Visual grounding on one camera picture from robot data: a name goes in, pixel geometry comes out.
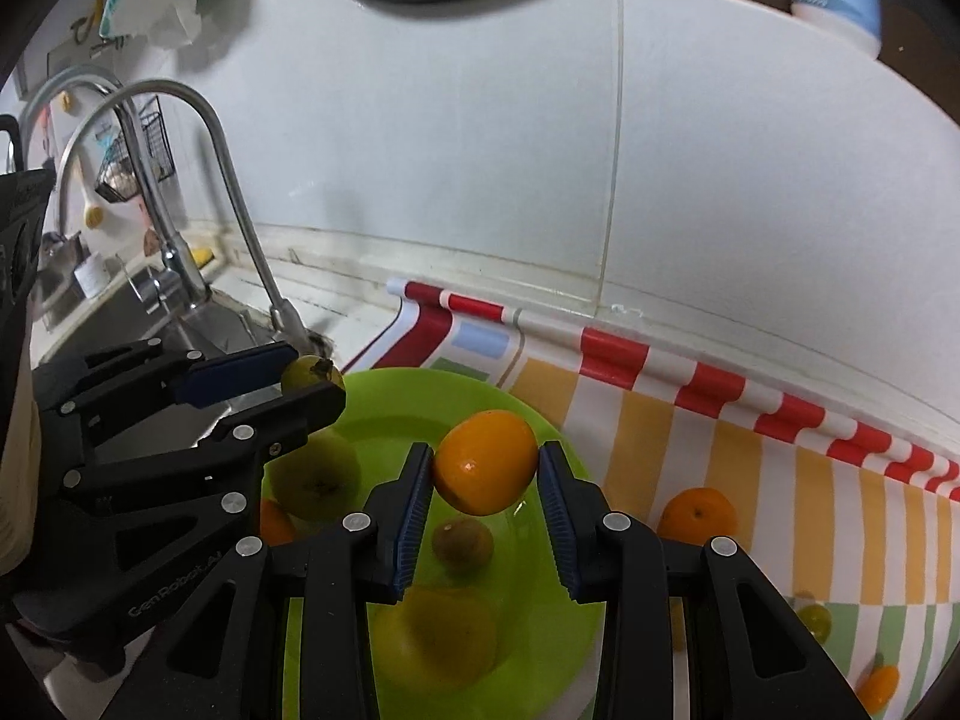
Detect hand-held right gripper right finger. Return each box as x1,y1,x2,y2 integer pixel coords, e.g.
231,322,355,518
538,441,860,720

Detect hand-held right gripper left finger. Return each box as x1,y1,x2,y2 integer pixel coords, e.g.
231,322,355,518
97,442,436,720

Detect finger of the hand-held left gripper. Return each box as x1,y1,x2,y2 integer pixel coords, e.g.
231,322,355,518
34,340,299,430
11,381,347,680

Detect small tan fruit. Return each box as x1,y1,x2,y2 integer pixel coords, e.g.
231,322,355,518
431,516,494,567
280,355,346,395

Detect green plate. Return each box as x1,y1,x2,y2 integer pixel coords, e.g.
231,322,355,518
259,367,608,720

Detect large orange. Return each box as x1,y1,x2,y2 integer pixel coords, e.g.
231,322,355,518
260,496,297,547

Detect large green guava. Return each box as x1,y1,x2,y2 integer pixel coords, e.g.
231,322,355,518
373,586,500,693

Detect person's left forearm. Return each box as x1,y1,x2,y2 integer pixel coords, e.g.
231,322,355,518
0,304,37,580

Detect stainless steel sink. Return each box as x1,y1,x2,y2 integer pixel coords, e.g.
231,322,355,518
30,281,331,421

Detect white cup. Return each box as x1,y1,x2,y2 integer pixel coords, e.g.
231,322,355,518
73,251,113,299

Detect large chrome faucet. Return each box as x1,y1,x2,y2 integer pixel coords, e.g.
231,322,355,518
16,66,215,316

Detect thin gooseneck faucet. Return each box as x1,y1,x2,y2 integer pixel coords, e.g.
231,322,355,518
54,79,310,352

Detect striped colourful table mat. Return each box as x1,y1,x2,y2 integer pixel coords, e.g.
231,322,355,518
341,279,960,720

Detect small green citrus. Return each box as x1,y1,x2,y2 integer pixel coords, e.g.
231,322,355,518
795,604,833,646

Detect wire wall basket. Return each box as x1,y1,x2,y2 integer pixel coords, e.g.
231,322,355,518
94,94,177,203

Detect metal wall hook rack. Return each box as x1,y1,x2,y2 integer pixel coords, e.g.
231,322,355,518
71,0,128,57

